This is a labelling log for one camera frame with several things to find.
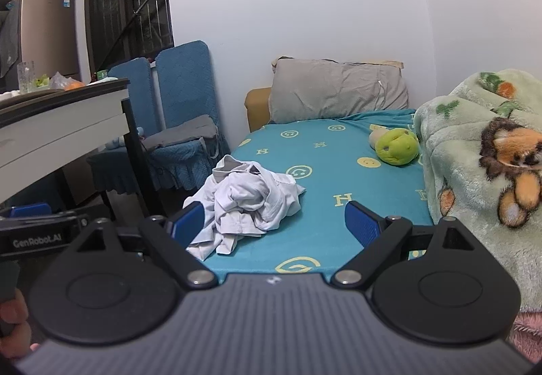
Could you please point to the mustard bed frame end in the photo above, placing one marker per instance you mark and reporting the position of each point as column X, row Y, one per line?
column 256, row 110

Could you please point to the person's left hand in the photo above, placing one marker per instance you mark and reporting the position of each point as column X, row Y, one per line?
column 12, row 320

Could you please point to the grey seat cushion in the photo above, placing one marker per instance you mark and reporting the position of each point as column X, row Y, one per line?
column 182, row 131

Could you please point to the grey pillow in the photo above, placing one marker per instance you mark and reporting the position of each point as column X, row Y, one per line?
column 334, row 91

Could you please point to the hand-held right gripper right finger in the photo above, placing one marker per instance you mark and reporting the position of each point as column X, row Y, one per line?
column 360, row 224

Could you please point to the hanging grey cloth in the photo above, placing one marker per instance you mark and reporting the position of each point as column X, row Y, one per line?
column 9, row 40

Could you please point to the green printed fleece blanket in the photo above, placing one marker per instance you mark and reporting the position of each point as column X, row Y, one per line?
column 461, row 171

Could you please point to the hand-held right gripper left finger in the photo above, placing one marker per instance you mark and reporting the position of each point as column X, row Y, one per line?
column 188, row 224

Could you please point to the clear glass cup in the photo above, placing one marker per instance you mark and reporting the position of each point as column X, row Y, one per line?
column 26, row 76

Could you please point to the blue covered chair with cushion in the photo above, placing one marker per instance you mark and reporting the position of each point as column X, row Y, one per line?
column 184, row 83

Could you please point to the white garment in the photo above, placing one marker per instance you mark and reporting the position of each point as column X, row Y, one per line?
column 241, row 205

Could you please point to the plastic bag with orange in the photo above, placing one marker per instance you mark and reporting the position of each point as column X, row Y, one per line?
column 65, row 82

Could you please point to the bronze refrigerator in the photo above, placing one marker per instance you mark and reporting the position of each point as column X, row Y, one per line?
column 48, row 36

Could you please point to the green plush toy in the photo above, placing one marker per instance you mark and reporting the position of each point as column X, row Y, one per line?
column 396, row 146

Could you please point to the green tin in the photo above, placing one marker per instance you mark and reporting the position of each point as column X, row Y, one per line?
column 101, row 75

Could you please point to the white table with dark top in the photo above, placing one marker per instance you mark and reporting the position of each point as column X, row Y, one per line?
column 55, row 121

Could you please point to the pink fluffy cloth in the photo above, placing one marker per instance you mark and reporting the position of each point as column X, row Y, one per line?
column 527, row 326

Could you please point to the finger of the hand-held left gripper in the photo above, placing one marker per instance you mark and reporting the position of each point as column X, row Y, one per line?
column 29, row 210

